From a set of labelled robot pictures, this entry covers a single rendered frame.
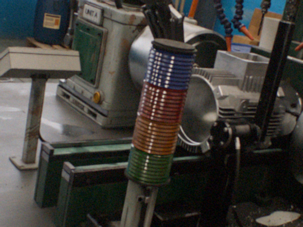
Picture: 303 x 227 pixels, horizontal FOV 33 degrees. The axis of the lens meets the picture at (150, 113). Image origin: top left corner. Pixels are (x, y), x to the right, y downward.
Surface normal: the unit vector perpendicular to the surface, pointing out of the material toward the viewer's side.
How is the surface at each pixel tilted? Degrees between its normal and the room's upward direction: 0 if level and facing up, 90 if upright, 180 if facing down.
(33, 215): 0
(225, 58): 90
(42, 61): 58
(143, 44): 66
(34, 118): 90
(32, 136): 90
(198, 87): 118
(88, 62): 90
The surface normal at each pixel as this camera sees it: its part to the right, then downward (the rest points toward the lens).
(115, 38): -0.80, 0.01
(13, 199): 0.19, -0.94
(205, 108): 0.59, 0.05
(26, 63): 0.59, -0.22
